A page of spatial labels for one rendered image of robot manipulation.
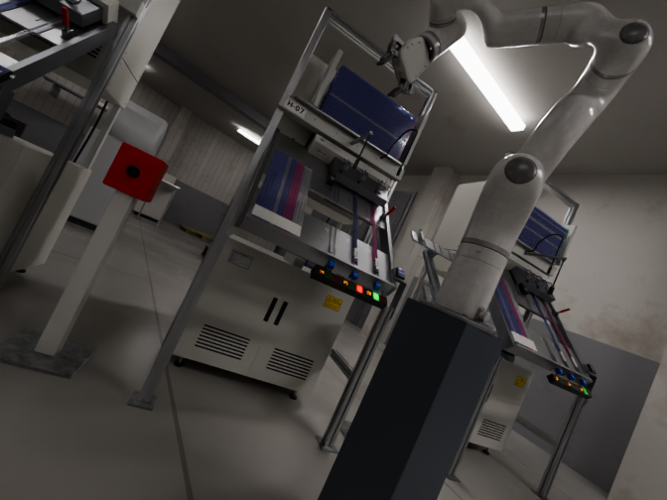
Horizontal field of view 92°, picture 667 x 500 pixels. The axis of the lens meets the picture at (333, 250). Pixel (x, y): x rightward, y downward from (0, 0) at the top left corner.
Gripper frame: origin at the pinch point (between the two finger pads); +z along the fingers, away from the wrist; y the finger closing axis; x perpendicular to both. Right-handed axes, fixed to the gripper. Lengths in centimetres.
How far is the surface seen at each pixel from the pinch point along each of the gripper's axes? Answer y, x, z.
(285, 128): -20, -93, 0
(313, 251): -42, -19, 43
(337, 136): -33, -71, -15
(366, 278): -64, -11, 33
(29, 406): -17, -19, 132
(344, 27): 5, -86, -55
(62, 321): -14, -47, 123
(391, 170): -64, -59, -31
